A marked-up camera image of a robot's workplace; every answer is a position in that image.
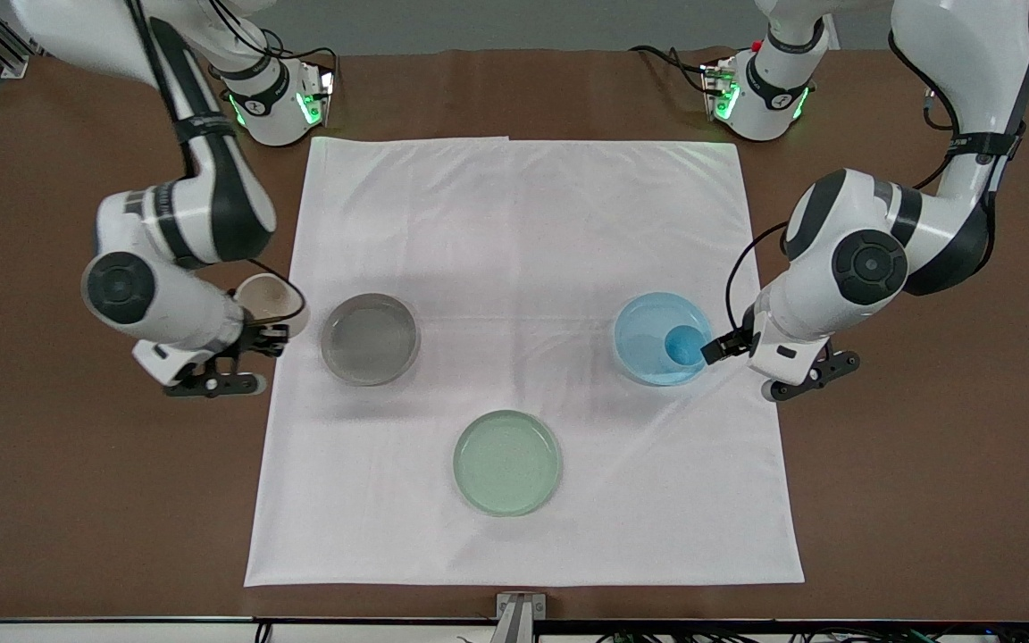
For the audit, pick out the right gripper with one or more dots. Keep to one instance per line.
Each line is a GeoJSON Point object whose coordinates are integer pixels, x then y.
{"type": "Point", "coordinates": [258, 338]}

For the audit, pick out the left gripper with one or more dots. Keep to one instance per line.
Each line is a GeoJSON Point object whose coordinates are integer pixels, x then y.
{"type": "Point", "coordinates": [737, 340]}

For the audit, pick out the blue cup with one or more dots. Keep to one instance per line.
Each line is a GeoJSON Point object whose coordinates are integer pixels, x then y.
{"type": "Point", "coordinates": [682, 346]}

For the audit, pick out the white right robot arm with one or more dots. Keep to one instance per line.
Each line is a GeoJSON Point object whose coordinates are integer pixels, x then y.
{"type": "Point", "coordinates": [211, 214]}

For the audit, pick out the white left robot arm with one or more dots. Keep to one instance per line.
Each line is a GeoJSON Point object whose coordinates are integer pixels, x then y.
{"type": "Point", "coordinates": [872, 259]}

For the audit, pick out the blue plate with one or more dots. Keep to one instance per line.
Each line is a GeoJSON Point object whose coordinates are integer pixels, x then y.
{"type": "Point", "coordinates": [648, 321]}

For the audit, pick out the gray plate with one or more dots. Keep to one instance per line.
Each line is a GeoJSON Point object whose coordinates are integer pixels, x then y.
{"type": "Point", "coordinates": [370, 339]}

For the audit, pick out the green plate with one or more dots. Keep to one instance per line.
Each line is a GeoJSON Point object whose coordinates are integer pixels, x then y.
{"type": "Point", "coordinates": [507, 464]}

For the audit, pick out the white square cloth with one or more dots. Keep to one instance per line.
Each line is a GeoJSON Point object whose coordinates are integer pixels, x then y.
{"type": "Point", "coordinates": [523, 250]}

